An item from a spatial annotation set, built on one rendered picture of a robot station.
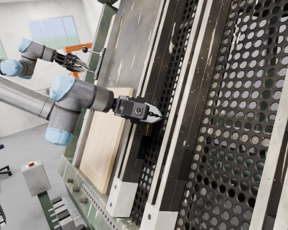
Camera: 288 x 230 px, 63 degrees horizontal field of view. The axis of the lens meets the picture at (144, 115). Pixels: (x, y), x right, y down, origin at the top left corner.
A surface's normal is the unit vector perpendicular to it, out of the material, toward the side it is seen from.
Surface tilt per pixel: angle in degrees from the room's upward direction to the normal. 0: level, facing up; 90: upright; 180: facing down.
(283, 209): 58
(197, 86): 90
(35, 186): 90
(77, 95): 98
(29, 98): 75
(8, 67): 90
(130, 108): 63
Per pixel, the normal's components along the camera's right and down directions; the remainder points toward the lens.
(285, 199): -0.82, -0.24
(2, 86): 0.39, -0.14
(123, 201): 0.51, 0.10
